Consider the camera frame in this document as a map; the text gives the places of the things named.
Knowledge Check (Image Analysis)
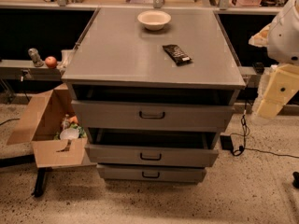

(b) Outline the open cardboard box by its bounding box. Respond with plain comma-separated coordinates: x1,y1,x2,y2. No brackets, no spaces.
7,84,93,168

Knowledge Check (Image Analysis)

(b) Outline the black power adapter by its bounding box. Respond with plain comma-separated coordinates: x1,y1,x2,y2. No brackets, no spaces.
220,135,234,151

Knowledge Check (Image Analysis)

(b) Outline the small grey figurine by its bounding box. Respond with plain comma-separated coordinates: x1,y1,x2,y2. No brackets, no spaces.
28,48,44,67

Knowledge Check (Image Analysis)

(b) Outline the grey drawer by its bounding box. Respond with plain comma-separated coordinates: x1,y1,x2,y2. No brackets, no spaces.
96,164,206,184
71,85,235,132
86,128,219,168

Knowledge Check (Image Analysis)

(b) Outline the black floor cable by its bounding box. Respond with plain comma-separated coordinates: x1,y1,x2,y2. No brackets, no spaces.
230,100,299,160

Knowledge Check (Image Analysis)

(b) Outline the black stand foot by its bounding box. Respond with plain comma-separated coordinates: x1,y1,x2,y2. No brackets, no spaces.
32,168,50,198

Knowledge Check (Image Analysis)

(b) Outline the white bowl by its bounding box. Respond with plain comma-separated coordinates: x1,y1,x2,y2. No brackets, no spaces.
137,10,171,31

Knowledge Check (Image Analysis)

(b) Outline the grey top drawer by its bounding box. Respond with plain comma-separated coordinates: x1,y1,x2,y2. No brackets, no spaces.
71,85,235,132

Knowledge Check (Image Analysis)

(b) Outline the red apple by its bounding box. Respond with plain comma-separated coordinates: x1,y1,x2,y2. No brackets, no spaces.
45,56,58,68

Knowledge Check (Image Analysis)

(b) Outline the black remote on shelf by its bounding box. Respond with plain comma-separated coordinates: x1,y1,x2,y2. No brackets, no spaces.
252,63,264,75

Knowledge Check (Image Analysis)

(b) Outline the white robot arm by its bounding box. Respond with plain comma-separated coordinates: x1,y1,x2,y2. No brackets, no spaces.
252,0,299,121

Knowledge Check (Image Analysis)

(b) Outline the black snack packet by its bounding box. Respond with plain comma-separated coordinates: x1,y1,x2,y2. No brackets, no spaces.
163,44,192,65

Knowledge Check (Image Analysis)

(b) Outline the white plate in box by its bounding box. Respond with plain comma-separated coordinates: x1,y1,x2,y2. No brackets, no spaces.
60,128,79,140

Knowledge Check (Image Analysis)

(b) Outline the grey bottom drawer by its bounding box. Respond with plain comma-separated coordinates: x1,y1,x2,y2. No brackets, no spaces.
96,164,206,184

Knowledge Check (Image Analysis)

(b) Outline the grey drawer cabinet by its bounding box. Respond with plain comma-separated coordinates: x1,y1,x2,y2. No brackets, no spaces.
61,7,247,133

